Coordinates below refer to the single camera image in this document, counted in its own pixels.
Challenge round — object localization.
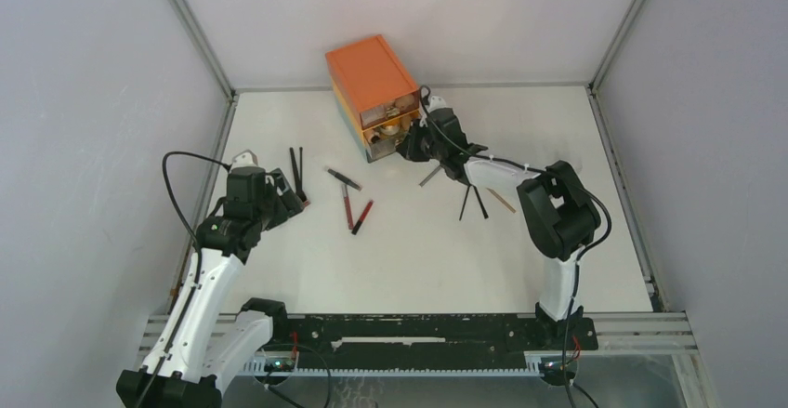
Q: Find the clear top drawer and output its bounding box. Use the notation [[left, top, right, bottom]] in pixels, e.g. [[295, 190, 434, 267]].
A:
[[360, 93, 418, 129]]

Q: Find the wooden handle brush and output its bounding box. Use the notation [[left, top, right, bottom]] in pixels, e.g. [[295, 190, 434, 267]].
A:
[[487, 189, 517, 214]]

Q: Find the clear drawer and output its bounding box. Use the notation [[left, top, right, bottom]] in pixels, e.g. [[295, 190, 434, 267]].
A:
[[363, 115, 418, 158], [360, 93, 418, 129]]

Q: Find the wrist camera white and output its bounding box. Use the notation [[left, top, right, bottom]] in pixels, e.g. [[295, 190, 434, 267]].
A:
[[230, 150, 259, 171], [422, 95, 450, 114]]

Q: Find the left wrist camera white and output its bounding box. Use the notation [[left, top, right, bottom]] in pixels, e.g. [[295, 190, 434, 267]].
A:
[[230, 150, 259, 171]]

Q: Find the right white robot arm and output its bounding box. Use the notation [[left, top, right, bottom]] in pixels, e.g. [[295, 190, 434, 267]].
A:
[[397, 108, 612, 349]]

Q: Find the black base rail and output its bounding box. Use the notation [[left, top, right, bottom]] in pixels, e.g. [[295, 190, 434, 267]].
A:
[[262, 313, 599, 372]]

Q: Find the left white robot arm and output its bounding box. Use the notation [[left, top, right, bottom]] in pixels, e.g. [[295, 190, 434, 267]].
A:
[[116, 165, 297, 407]]

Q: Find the black powder brush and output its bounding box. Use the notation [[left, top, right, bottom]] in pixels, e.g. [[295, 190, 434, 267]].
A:
[[289, 148, 308, 203]]

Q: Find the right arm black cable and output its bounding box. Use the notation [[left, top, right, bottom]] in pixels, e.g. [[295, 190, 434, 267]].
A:
[[418, 85, 613, 408]]

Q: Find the grey silver pencil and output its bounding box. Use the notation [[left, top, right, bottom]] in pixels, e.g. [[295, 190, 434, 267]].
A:
[[418, 166, 442, 188]]

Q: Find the pink lip gloss tube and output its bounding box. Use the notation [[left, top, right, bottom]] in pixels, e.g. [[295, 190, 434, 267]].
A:
[[341, 183, 355, 230]]

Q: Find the red lipstick black cap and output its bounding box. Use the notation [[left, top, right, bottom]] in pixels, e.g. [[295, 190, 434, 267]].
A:
[[351, 200, 374, 235]]

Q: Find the orange three-drawer organizer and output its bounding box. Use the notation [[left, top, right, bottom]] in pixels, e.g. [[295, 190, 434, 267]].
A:
[[325, 34, 420, 163]]

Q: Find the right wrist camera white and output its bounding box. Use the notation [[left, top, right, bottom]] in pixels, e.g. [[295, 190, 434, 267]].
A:
[[422, 95, 450, 114]]

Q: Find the gold lid cream jar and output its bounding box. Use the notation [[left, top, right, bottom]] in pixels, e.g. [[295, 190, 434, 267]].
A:
[[378, 123, 401, 137]]

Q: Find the dark concealer stick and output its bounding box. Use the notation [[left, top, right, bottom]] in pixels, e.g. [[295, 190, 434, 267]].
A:
[[326, 168, 362, 191]]

